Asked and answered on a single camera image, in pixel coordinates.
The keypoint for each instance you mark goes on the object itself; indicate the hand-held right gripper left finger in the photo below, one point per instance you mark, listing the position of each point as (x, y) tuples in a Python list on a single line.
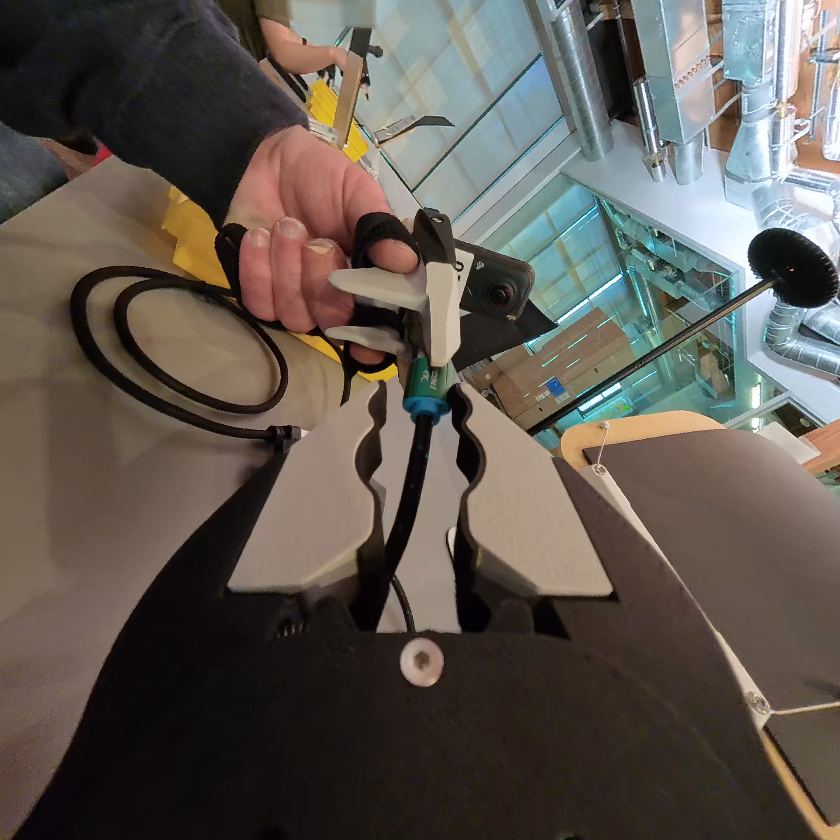
[(302, 525)]

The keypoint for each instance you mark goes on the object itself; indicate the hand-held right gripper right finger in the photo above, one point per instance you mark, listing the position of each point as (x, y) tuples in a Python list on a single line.
[(531, 531)]

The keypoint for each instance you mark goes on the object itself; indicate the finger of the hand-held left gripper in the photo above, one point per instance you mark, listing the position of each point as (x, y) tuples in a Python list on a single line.
[(443, 308)]

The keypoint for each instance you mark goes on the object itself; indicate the yellow plastic bin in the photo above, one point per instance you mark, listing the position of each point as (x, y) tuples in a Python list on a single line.
[(190, 236)]

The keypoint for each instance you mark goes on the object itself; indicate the another person's forearm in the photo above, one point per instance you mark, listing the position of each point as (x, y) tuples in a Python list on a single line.
[(289, 49)]

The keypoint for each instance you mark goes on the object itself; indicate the person's left hand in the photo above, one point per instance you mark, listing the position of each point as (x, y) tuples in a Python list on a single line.
[(302, 190)]

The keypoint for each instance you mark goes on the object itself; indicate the black standing panel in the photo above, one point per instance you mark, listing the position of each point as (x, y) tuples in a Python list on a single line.
[(505, 334)]

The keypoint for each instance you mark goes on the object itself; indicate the cardboard boxes on cart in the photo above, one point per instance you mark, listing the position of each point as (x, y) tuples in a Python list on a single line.
[(564, 367)]

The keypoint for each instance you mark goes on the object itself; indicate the tan-backed monitor on stand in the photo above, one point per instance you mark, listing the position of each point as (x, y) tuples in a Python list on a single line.
[(348, 98)]

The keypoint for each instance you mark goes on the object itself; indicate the person's blue jeans leg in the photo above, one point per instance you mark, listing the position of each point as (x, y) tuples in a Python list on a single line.
[(26, 170)]

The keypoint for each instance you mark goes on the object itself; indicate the silver ventilation duct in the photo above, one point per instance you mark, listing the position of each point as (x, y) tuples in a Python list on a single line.
[(584, 65)]

